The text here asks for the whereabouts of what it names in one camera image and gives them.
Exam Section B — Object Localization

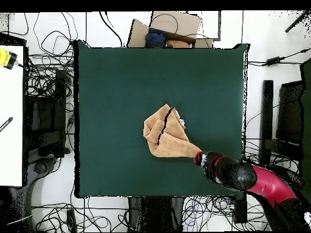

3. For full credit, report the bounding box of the black metal stand frame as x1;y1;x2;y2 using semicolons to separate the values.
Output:
25;69;67;158

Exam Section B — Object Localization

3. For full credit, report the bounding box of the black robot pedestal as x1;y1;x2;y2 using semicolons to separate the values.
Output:
128;197;184;232

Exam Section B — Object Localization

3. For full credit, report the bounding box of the black square panel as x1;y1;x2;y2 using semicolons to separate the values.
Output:
276;81;304;146

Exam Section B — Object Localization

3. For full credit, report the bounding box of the navy blue garment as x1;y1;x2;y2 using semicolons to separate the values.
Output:
145;28;168;49

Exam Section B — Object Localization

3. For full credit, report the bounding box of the white desk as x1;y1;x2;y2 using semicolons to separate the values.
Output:
0;45;24;187

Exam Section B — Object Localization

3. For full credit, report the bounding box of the tan terry towel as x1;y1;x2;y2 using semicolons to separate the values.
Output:
142;103;203;159

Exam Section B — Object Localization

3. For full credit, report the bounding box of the white board with grey frame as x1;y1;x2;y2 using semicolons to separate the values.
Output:
186;10;222;41

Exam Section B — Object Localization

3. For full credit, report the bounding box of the black power adapter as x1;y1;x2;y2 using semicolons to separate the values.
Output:
265;56;285;66

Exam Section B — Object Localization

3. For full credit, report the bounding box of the black marker pen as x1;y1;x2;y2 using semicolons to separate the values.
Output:
0;116;13;133

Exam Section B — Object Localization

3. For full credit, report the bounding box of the grey stand foot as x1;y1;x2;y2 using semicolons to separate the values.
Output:
28;157;59;180

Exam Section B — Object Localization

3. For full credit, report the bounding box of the orange garment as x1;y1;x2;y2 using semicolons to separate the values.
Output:
165;39;191;49

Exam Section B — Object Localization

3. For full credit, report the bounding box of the dark green table cloth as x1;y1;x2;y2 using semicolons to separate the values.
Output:
73;39;251;198

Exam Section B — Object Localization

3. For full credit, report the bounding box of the green cloth on side table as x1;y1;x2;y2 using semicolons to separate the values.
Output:
298;58;311;202

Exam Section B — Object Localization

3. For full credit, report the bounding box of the black slanted rod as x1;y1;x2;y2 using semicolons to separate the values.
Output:
284;10;311;33

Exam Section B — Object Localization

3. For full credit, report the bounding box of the brown cardboard box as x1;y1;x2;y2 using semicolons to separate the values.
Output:
126;10;214;49

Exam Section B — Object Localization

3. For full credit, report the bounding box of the yellow and black tool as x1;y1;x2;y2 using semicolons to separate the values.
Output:
0;47;18;70

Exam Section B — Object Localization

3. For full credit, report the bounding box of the black flat bar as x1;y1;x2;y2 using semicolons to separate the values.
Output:
259;79;274;166

